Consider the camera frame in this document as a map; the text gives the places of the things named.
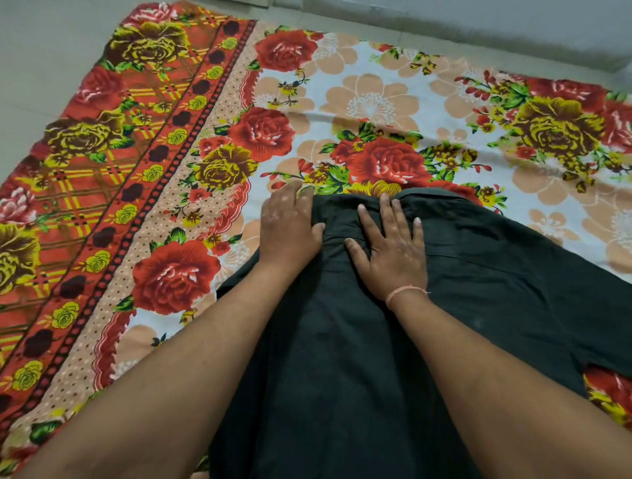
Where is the person's right hand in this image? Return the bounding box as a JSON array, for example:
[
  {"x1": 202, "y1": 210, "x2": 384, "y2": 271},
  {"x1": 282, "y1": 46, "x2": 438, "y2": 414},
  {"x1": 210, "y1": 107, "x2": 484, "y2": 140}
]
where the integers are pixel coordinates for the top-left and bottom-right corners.
[{"x1": 344, "y1": 192, "x2": 429, "y2": 303}]

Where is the person's left forearm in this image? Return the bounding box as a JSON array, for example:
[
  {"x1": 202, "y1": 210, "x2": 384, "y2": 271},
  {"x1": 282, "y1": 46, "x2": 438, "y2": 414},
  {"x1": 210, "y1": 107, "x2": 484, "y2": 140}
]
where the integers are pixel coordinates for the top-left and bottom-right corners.
[{"x1": 14, "y1": 259, "x2": 297, "y2": 479}]

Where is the person's right forearm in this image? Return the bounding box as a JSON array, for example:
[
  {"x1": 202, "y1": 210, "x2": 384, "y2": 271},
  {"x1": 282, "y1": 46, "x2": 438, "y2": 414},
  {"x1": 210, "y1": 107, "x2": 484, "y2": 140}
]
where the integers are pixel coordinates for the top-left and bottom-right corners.
[{"x1": 390, "y1": 291, "x2": 632, "y2": 479}]

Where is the pink thread bracelet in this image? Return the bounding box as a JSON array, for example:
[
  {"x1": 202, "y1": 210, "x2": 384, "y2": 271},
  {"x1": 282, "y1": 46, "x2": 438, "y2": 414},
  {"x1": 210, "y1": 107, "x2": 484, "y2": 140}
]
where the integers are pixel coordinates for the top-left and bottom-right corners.
[{"x1": 384, "y1": 285, "x2": 431, "y2": 312}]

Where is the person's left hand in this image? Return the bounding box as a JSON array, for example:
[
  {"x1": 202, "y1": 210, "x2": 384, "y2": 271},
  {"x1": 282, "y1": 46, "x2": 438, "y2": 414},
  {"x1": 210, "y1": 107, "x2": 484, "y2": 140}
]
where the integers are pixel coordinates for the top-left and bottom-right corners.
[{"x1": 258, "y1": 180, "x2": 327, "y2": 267}]

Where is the dark green shirt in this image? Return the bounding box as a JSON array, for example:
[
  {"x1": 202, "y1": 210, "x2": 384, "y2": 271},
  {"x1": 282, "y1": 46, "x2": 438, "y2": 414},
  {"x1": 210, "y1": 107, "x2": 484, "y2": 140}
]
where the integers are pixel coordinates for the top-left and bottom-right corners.
[{"x1": 207, "y1": 187, "x2": 632, "y2": 479}]

